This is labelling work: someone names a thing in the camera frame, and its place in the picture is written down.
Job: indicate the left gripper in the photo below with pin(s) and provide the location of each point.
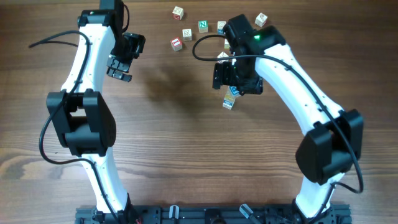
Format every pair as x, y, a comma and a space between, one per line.
138, 42

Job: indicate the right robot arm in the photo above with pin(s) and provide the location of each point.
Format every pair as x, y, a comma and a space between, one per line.
332, 136

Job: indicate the red I block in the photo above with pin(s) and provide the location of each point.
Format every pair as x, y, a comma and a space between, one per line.
176, 44

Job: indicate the green N block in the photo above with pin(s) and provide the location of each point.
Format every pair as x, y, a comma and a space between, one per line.
203, 26

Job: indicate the far right picture block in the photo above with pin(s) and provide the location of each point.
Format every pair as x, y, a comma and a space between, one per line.
261, 19

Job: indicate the yellow top block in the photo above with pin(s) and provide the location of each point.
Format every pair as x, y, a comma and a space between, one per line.
229, 98

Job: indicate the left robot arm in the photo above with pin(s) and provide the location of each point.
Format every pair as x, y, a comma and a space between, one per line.
81, 118

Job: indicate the blue P block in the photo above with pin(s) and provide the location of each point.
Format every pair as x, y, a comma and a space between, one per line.
234, 92

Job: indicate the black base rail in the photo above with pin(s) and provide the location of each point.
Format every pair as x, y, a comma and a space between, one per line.
278, 213

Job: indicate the red six block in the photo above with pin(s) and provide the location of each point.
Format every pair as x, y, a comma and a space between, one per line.
177, 13

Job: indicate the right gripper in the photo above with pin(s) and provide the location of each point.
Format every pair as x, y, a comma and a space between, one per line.
222, 75

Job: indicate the yellow green picture block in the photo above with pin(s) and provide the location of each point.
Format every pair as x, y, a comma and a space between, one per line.
226, 44

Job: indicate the blue sided picture block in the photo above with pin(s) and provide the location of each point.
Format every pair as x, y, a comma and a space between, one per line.
220, 25

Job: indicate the red blue tilted block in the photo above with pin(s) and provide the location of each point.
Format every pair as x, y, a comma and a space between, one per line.
222, 55

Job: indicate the white picture block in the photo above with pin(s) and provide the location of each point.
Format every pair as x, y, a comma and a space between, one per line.
187, 34

